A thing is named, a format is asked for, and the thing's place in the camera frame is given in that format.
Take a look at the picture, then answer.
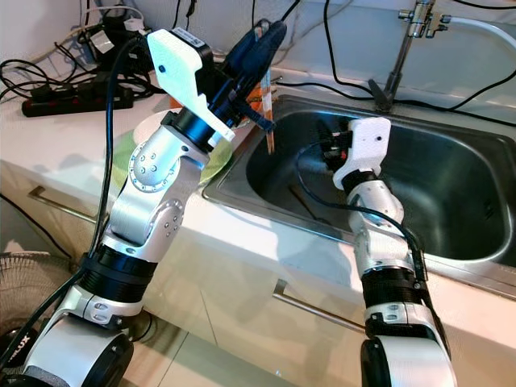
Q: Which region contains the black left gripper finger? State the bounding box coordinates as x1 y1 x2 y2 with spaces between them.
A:
226 23 270 76
246 20 289 89

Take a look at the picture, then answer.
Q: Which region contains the beige kitchen cabinet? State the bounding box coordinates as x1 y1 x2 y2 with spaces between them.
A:
0 161 516 387

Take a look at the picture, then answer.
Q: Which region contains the metal faucet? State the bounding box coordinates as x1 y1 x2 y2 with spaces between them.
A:
367 0 452 112

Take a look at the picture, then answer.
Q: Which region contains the large black power adapter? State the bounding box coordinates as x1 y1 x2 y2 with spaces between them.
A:
85 18 154 73

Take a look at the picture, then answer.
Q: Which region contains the stainless steel sink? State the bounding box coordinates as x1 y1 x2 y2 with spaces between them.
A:
202 93 516 295

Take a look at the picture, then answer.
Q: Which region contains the black power strip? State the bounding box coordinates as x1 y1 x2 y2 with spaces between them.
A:
22 81 134 118

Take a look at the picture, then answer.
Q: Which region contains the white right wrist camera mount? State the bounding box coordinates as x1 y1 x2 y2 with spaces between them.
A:
332 117 392 190

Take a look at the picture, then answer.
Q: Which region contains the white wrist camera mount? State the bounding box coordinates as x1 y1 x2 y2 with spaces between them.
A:
148 28 236 150
332 117 392 190

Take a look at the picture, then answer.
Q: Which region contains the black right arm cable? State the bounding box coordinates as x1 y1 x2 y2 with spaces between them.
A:
294 141 428 299

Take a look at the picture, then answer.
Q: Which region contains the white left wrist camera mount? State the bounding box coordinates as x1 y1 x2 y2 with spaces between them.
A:
148 28 236 150

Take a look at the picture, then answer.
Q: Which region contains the black wall cable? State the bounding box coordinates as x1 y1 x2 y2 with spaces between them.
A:
321 0 376 98

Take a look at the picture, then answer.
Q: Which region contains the black power strip cord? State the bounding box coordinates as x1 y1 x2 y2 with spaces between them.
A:
0 193 81 260

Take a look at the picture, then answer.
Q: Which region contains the white faucet hose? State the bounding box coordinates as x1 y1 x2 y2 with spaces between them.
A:
447 16 516 57

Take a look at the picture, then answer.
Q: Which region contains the dark wire-guard floor fan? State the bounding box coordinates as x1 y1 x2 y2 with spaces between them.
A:
0 252 85 387

